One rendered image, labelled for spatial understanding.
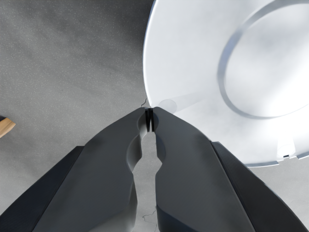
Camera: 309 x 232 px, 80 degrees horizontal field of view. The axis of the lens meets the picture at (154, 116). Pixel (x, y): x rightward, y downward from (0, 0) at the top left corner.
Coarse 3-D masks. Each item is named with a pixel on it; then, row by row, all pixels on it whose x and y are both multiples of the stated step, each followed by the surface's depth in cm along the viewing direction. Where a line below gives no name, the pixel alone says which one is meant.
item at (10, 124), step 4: (4, 120) 52; (8, 120) 52; (0, 124) 50; (4, 124) 51; (8, 124) 52; (12, 124) 53; (0, 128) 50; (4, 128) 51; (8, 128) 51; (0, 132) 49; (4, 132) 50; (0, 136) 50
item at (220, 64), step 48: (192, 0) 16; (240, 0) 16; (288, 0) 16; (144, 48) 18; (192, 48) 19; (240, 48) 18; (288, 48) 18; (192, 96) 21; (240, 96) 21; (288, 96) 21; (240, 144) 25; (288, 144) 25
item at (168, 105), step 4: (164, 100) 22; (168, 100) 22; (160, 104) 22; (164, 104) 22; (168, 104) 22; (172, 104) 22; (164, 108) 22; (168, 108) 22; (172, 108) 22; (176, 108) 22; (172, 112) 23
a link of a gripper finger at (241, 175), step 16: (224, 160) 7; (240, 176) 7; (256, 176) 6; (240, 192) 6; (256, 192) 6; (272, 192) 6; (256, 208) 6; (272, 208) 6; (288, 208) 5; (256, 224) 5; (272, 224) 5; (288, 224) 5
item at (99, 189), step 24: (120, 120) 10; (144, 120) 11; (96, 144) 8; (120, 144) 8; (72, 168) 7; (96, 168) 7; (120, 168) 7; (72, 192) 6; (96, 192) 6; (120, 192) 6; (48, 216) 6; (72, 216) 6; (96, 216) 6; (120, 216) 6
